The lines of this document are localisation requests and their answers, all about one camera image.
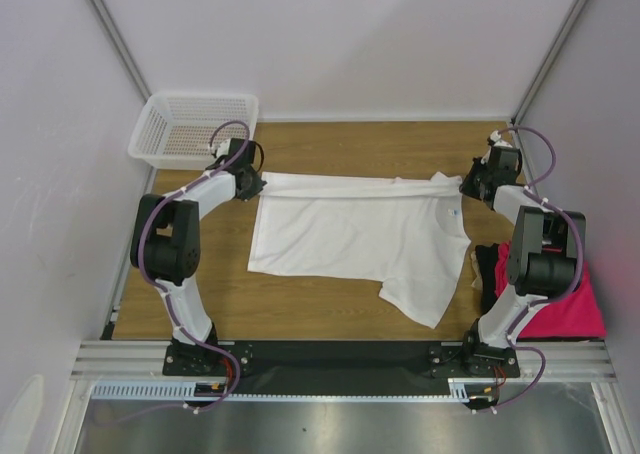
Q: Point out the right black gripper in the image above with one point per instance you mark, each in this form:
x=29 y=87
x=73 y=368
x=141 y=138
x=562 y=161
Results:
x=473 y=184

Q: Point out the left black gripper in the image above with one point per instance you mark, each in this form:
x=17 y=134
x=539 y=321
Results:
x=254 y=189

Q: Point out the white t shirt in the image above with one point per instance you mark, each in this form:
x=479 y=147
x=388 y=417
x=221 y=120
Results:
x=406 y=234

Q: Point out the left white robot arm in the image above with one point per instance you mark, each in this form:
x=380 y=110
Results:
x=166 y=250

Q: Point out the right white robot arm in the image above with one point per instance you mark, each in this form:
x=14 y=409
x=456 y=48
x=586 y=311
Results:
x=544 y=265

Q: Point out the folded black t shirt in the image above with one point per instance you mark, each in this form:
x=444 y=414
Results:
x=487 y=258

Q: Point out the white plastic basket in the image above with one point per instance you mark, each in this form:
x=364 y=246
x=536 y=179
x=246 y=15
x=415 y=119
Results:
x=181 y=130

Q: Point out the folded pink t shirt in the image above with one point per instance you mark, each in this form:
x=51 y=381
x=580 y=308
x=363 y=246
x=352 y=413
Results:
x=577 y=316

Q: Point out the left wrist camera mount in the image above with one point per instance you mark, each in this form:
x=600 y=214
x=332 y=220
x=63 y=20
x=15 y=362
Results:
x=225 y=148

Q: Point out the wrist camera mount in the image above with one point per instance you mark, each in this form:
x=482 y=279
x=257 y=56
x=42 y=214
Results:
x=225 y=148
x=496 y=139

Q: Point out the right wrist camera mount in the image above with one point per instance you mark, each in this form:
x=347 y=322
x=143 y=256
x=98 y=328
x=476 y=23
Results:
x=496 y=139

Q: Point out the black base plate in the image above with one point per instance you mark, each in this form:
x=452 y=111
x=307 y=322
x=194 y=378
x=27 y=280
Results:
x=341 y=368

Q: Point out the aluminium frame rail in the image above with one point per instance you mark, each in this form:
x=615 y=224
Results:
x=132 y=371

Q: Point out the right corner aluminium post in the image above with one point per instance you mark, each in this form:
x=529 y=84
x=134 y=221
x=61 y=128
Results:
x=550 y=58

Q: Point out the corner aluminium post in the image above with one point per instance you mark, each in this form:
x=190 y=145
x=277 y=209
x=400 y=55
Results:
x=550 y=58
x=113 y=34

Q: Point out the left corner aluminium post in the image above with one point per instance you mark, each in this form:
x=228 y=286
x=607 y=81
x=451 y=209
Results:
x=113 y=34

